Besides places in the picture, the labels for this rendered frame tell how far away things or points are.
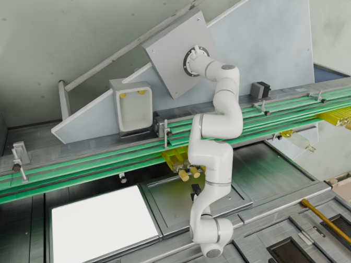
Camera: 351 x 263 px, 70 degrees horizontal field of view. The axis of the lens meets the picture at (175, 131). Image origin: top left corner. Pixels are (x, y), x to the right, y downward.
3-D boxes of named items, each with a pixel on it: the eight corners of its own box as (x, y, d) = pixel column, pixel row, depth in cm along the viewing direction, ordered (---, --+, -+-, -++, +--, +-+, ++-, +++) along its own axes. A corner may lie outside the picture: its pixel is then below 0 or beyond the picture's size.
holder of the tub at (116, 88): (117, 132, 136) (120, 140, 130) (112, 85, 121) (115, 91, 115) (147, 127, 142) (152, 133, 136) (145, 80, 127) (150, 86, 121)
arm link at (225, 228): (209, 233, 77) (238, 231, 79) (201, 206, 86) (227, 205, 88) (201, 262, 85) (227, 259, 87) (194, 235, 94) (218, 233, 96)
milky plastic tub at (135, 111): (116, 124, 133) (120, 132, 126) (112, 85, 121) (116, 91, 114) (147, 119, 139) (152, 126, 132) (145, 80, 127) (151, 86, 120)
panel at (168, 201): (49, 212, 115) (51, 282, 89) (48, 207, 114) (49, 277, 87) (215, 164, 147) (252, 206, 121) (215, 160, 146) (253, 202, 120)
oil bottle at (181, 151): (168, 148, 139) (185, 172, 123) (168, 140, 136) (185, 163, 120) (177, 146, 141) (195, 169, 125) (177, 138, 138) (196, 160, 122)
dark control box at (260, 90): (249, 94, 162) (257, 99, 155) (251, 82, 158) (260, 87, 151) (259, 92, 165) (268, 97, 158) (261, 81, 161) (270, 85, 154)
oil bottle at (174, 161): (158, 151, 137) (174, 175, 121) (158, 142, 134) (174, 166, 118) (167, 148, 139) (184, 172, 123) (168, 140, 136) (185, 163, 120)
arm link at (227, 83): (238, 89, 89) (236, 126, 98) (240, 64, 107) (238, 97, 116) (211, 89, 91) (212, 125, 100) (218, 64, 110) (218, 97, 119)
